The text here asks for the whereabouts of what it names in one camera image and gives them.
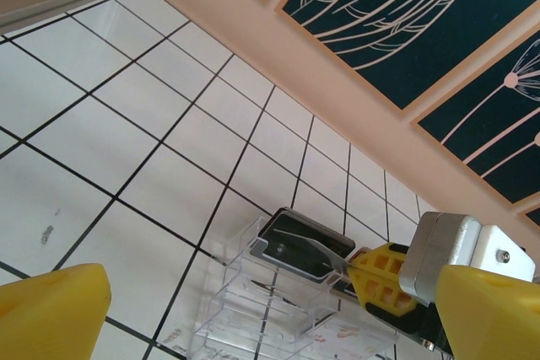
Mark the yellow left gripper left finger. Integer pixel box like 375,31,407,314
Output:
0,262,112,360

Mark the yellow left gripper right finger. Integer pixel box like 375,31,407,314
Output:
437,264,540,360

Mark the white floral card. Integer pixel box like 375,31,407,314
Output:
303,313,400,360

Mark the black VIP card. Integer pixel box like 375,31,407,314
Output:
257,207,359,286

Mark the clear acrylic card stand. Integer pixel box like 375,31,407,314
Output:
192,207,402,360

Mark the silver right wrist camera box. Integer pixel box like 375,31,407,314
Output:
398,210,537,306

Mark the aluminium table side rail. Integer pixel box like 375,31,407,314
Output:
0,0,136,35

